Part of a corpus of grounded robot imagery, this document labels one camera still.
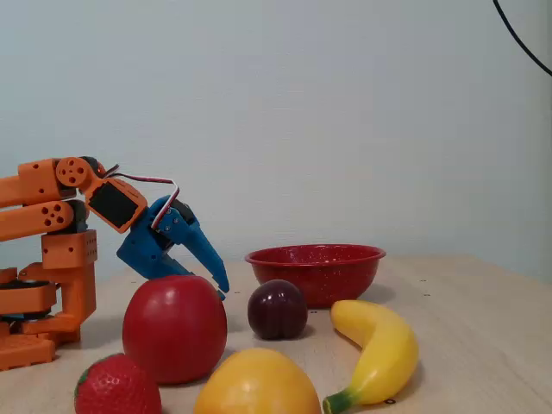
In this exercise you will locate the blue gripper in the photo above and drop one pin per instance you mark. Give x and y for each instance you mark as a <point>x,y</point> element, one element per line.
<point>148,246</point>

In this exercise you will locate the yellow toy banana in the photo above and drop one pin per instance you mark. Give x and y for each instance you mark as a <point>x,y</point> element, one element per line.
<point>384,349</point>

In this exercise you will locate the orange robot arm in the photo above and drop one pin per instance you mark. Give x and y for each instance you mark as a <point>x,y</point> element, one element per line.
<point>30,179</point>

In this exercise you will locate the red speckled enamel bowl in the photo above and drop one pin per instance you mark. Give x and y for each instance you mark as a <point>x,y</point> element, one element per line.
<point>317,276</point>

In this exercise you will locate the red toy apple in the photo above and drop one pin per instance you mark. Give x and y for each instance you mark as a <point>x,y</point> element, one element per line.
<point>174,330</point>

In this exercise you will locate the dark purple toy plum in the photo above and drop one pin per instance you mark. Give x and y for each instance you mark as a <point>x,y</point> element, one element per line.
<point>277,310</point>

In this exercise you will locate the red toy strawberry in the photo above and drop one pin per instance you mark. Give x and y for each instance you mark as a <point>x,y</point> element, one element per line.
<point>116,388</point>

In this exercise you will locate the toy orange fruit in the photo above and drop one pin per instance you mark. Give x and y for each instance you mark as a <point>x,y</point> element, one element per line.
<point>256,386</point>

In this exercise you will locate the orange robot base mount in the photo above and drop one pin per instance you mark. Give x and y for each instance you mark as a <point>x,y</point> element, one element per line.
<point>75,297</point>

